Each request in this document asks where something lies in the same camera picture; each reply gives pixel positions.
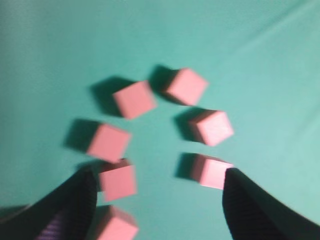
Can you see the black right gripper left finger image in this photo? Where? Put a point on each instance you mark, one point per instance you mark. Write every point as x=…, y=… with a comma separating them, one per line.
x=64, y=214

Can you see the black right gripper right finger image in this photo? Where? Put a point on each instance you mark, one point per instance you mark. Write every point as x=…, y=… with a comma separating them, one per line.
x=251, y=213

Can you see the column pink cube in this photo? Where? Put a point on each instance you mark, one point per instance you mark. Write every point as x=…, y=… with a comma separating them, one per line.
x=115, y=224
x=109, y=143
x=118, y=180
x=135, y=100
x=209, y=171

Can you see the edge pink cube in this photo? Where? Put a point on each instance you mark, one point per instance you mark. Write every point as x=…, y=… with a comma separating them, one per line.
x=211, y=127

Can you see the green cloth backdrop and cover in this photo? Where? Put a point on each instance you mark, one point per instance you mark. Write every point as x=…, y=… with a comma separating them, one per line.
x=61, y=61

